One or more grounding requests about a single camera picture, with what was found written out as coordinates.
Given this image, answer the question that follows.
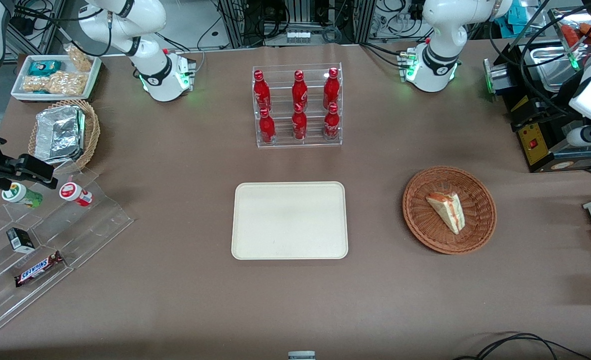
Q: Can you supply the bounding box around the triangular sandwich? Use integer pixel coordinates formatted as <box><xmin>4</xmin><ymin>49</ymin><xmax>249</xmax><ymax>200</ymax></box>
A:
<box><xmin>425</xmin><ymin>192</ymin><xmax>466</xmax><ymax>236</ymax></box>

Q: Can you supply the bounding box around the light wicker basket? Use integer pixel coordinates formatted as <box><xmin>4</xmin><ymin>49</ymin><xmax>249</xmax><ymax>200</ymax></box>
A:
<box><xmin>27</xmin><ymin>99</ymin><xmax>101</xmax><ymax>172</ymax></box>

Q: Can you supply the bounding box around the white rectangular snack tray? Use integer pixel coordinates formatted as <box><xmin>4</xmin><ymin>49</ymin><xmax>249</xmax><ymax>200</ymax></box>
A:
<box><xmin>10</xmin><ymin>54</ymin><xmax>103</xmax><ymax>102</ymax></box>

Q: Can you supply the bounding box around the brown round wicker basket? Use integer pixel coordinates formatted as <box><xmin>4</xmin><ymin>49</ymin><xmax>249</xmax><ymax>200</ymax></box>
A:
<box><xmin>402</xmin><ymin>166</ymin><xmax>497</xmax><ymax>255</ymax></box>

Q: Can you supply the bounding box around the cream plastic tray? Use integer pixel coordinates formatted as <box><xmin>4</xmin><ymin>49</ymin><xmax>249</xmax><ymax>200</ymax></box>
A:
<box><xmin>231</xmin><ymin>181</ymin><xmax>349</xmax><ymax>261</ymax></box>

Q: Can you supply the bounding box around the aluminium foil container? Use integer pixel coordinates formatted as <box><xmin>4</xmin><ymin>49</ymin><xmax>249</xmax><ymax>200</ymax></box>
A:
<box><xmin>34</xmin><ymin>105</ymin><xmax>86</xmax><ymax>165</ymax></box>

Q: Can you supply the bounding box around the black food warmer machine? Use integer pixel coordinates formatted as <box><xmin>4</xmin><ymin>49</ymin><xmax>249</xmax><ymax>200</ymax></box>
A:
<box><xmin>483</xmin><ymin>0</ymin><xmax>591</xmax><ymax>174</ymax></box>

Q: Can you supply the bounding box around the small black box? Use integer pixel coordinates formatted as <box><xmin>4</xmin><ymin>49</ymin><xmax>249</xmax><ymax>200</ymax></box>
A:
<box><xmin>6</xmin><ymin>227</ymin><xmax>36</xmax><ymax>254</ymax></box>

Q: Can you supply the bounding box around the steel food pan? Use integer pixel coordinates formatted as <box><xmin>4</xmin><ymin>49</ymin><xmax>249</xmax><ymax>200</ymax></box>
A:
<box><xmin>524</xmin><ymin>46</ymin><xmax>584</xmax><ymax>94</ymax></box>

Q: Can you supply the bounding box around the clear acrylic stepped display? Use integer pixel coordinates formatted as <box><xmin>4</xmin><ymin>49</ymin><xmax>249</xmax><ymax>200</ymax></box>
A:
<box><xmin>0</xmin><ymin>167</ymin><xmax>135</xmax><ymax>339</ymax></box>

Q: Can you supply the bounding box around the large clear peanut bag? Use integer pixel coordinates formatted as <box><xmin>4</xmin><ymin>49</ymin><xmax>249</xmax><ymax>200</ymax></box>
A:
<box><xmin>22</xmin><ymin>71</ymin><xmax>88</xmax><ymax>96</ymax></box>

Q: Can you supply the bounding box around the Snickers chocolate bar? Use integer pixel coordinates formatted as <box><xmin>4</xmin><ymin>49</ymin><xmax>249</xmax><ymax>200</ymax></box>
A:
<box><xmin>14</xmin><ymin>251</ymin><xmax>65</xmax><ymax>288</ymax></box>

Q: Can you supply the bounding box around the teal snack packet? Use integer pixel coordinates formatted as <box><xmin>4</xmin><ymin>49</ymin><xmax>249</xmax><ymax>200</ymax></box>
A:
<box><xmin>28</xmin><ymin>60</ymin><xmax>62</xmax><ymax>77</ymax></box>

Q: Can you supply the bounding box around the small clear snack bag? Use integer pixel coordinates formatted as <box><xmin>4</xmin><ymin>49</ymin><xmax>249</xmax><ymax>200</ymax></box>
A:
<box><xmin>64</xmin><ymin>44</ymin><xmax>94</xmax><ymax>73</ymax></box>

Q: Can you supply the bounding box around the red cola bottle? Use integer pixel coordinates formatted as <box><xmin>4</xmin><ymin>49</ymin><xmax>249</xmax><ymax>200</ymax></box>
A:
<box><xmin>292</xmin><ymin>103</ymin><xmax>308</xmax><ymax>142</ymax></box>
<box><xmin>253</xmin><ymin>70</ymin><xmax>272</xmax><ymax>112</ymax></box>
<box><xmin>291</xmin><ymin>70</ymin><xmax>309</xmax><ymax>112</ymax></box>
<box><xmin>323</xmin><ymin>67</ymin><xmax>340</xmax><ymax>110</ymax></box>
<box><xmin>324</xmin><ymin>102</ymin><xmax>341</xmax><ymax>141</ymax></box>
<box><xmin>259</xmin><ymin>108</ymin><xmax>277</xmax><ymax>145</ymax></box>

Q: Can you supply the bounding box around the clear acrylic bottle rack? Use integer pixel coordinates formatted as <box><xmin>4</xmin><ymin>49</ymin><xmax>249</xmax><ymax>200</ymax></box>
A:
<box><xmin>252</xmin><ymin>63</ymin><xmax>343</xmax><ymax>149</ymax></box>

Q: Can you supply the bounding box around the black cable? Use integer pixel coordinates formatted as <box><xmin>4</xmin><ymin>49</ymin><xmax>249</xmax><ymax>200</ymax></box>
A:
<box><xmin>450</xmin><ymin>332</ymin><xmax>591</xmax><ymax>360</ymax></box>

